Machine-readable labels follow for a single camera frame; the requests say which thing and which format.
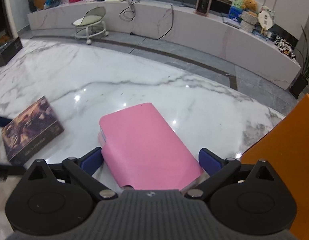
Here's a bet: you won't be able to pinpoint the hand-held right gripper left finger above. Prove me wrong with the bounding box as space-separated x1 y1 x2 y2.
21 147 118 200

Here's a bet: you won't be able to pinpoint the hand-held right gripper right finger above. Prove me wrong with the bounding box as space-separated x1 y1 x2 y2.
184 148 285 200

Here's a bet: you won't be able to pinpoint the dark picture card box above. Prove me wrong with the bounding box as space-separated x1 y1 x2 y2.
1 95 65 162

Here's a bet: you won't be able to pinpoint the pink wallet case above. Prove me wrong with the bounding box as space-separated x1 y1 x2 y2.
98 102 205 191

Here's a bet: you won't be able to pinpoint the orange cardboard box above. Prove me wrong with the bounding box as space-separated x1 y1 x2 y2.
241 93 309 240

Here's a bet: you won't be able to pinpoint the black box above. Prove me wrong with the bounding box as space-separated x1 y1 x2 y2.
0 37 23 68

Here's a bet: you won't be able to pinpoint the potted long-leaf plant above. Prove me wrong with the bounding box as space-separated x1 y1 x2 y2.
289 25 309 99

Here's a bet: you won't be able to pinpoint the white marble tv console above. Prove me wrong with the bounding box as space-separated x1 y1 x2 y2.
27 0 302 90

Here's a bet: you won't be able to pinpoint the blue wrapped bouquet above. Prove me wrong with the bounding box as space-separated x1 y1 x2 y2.
44 0 61 9

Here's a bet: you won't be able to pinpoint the white rolling stool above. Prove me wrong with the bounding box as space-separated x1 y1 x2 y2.
71 6 109 44

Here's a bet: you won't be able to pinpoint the black white checked toy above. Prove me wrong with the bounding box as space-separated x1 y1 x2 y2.
274 35 296 59

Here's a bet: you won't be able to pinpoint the teddy bear in basket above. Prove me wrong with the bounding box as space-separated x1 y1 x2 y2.
239 10 258 33

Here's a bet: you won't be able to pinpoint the round paper fan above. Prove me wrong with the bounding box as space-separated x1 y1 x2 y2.
258 6 275 34

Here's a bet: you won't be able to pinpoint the blue green picture box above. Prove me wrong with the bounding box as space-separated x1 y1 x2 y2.
228 0 246 23

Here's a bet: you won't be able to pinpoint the pink space heater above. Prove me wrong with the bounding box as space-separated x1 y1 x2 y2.
194 0 214 17

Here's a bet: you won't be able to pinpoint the brown teddy bear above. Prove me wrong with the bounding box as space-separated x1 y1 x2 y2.
242 0 258 12

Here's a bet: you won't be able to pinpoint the black heater cable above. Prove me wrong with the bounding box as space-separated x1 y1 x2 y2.
129 4 175 40

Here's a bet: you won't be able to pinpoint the black router cables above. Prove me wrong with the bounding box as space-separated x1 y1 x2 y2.
119 0 140 22

